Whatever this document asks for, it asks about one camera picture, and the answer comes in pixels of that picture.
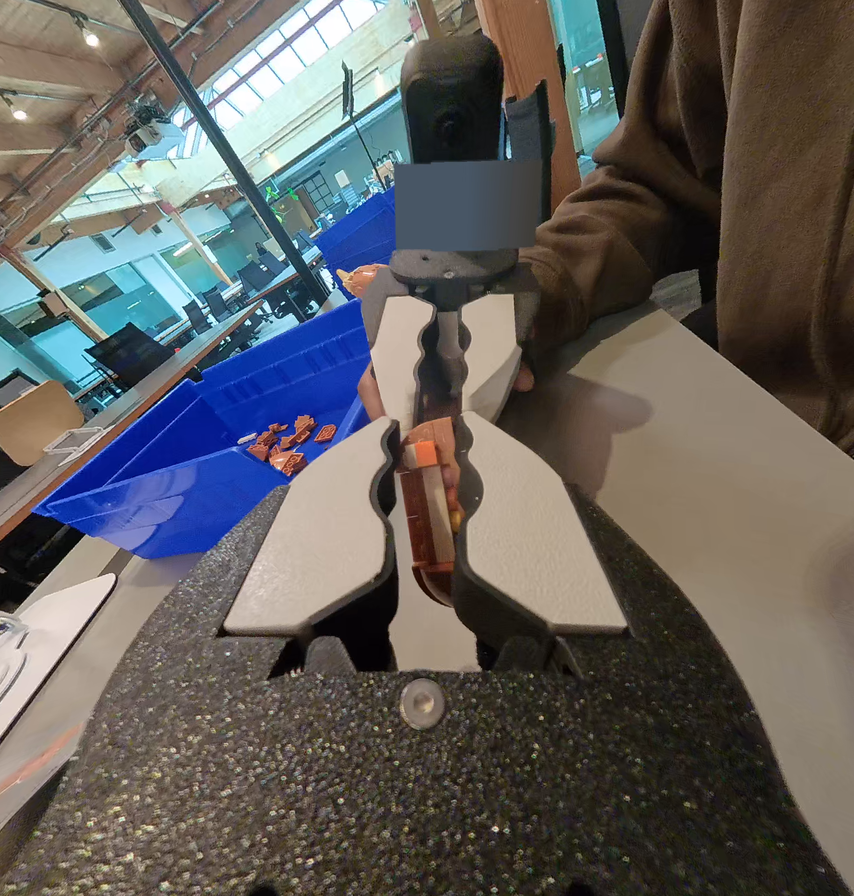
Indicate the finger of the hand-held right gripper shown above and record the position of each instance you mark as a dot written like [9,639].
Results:
[395,350]
[493,350]

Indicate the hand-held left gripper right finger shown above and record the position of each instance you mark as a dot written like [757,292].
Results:
[539,546]

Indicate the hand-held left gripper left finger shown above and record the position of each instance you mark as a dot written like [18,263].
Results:
[315,546]

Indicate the pile of brown lego pieces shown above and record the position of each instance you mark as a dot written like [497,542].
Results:
[287,444]

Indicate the brown lego assembly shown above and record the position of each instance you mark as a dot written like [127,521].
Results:
[427,518]

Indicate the blue plastic bin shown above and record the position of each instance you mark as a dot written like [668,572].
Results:
[175,490]

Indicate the person's right forearm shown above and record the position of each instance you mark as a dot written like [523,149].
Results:
[609,245]

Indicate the tan lego figure part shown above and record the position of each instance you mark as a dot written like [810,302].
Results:
[364,278]

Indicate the lego instruction booklet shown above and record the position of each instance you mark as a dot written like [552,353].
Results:
[21,770]

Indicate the person's right hand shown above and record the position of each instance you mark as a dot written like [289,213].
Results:
[371,395]

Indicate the stack of blue bins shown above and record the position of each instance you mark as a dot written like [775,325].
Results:
[360,238]

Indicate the grey desk wooden edge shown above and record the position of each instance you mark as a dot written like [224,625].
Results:
[140,378]

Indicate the black office chair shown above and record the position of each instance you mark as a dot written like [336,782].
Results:
[129,353]

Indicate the white lamp stand base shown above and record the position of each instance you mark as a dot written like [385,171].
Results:
[49,630]

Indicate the white ceiling projector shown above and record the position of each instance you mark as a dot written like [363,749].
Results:
[150,134]

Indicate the wooden chair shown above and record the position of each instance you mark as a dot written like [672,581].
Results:
[35,420]

